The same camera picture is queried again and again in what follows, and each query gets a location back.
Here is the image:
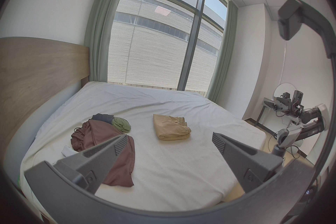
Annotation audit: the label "small white cloth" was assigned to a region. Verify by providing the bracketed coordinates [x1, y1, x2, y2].
[62, 145, 76, 158]

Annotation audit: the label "tan shorts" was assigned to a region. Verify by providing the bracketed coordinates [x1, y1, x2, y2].
[153, 113, 192, 141]

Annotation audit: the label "bed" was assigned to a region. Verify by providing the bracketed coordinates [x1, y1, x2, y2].
[0, 37, 267, 218]

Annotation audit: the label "window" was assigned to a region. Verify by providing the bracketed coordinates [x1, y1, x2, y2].
[108, 0, 227, 93]

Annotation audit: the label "small grey table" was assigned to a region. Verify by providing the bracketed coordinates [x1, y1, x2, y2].
[262, 97, 279, 127]

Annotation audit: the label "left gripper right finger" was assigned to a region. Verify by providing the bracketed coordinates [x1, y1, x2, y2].
[212, 132, 284, 194]

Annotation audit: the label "grey-green curtain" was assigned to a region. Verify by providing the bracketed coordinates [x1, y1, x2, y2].
[207, 0, 239, 104]
[84, 0, 143, 83]

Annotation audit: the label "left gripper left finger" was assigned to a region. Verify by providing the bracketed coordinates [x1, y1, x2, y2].
[53, 134, 130, 195]

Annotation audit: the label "green garment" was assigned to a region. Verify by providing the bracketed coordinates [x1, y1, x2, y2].
[111, 117, 131, 134]

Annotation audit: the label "black garment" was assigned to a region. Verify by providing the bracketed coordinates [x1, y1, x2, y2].
[92, 113, 114, 124]

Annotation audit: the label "brown shorts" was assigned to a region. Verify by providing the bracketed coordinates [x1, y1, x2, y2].
[70, 119, 135, 188]

